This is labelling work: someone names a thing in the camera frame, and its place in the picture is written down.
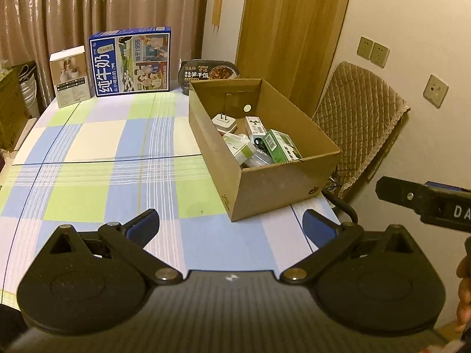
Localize person right hand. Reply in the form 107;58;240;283
455;257;471;333

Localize checkered tablecloth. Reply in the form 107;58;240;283
1;90;334;307

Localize brown cardboard box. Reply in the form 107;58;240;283
189;79;341;222

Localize green white small box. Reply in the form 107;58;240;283
263;129;302;163

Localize white green tube box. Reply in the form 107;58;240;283
222;133;256;166

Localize white small product box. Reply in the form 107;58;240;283
245;116;267;142

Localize quilted chair back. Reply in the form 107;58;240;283
313;61;410;199

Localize white plug adapter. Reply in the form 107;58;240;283
212;113;237;136

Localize black instant rice bowl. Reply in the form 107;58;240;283
178;59;240;95

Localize blue milk carton box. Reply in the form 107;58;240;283
89;26;171;97

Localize brown side cardboard boxes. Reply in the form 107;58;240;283
1;60;40;151

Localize night light product box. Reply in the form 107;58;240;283
49;46;91;109

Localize wooden door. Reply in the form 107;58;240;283
235;0;349;116

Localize brown curtain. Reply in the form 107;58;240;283
1;0;207;109

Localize single wall outlet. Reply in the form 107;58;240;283
423;74;449;109

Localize wall sockets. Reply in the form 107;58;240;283
357;37;389;69

